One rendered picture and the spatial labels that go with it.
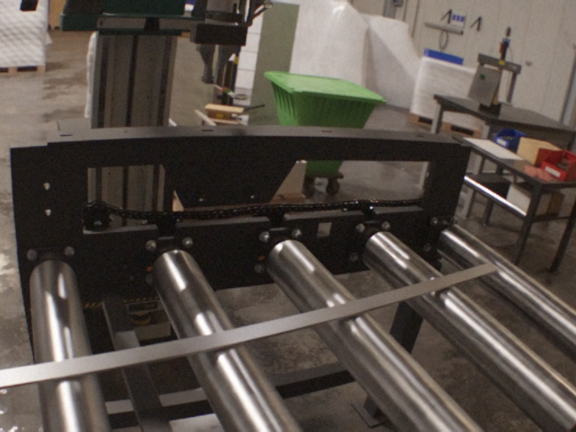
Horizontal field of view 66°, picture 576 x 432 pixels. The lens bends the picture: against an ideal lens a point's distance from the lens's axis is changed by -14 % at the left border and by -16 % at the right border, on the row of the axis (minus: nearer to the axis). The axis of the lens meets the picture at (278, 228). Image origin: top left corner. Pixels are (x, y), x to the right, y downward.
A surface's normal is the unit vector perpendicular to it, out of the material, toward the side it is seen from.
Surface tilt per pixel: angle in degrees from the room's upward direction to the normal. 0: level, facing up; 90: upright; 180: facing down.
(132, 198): 90
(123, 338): 0
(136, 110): 90
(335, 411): 0
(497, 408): 0
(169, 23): 90
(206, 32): 90
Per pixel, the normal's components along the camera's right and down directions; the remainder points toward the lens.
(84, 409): 0.43, -0.86
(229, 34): 0.42, 0.44
